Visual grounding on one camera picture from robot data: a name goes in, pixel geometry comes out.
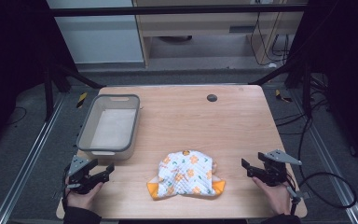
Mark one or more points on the person's right hand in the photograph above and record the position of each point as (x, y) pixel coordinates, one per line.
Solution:
(275, 197)

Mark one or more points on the aluminium floor rail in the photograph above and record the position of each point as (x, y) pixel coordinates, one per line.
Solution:
(327, 158)
(30, 158)

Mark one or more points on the yellow and black tape strip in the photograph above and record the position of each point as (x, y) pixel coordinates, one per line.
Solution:
(281, 95)
(81, 99)

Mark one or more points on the grey rimmed plastic bin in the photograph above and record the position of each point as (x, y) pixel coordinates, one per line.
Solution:
(115, 127)

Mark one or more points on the black metal stand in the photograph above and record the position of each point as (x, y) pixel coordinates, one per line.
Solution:
(48, 96)
(306, 93)

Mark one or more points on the light wooden desk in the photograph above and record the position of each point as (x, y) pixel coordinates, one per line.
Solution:
(199, 26)

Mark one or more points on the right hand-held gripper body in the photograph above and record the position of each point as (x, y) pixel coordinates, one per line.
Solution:
(273, 174)

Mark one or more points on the black horizontal bar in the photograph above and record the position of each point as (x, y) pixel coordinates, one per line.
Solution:
(167, 10)

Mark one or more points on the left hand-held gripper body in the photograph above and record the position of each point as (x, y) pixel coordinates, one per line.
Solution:
(76, 165)

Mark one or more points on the white quilted baby garment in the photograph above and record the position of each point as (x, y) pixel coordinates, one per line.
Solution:
(186, 174)

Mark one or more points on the person's left hand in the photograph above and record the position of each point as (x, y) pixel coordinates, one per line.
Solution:
(82, 197)

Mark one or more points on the white cabinet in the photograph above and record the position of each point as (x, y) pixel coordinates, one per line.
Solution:
(99, 40)

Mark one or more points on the dark curtain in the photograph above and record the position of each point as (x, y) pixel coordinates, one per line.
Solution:
(12, 62)
(348, 62)

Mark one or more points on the grey clamp with black rod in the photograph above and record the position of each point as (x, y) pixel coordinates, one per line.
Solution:
(296, 195)

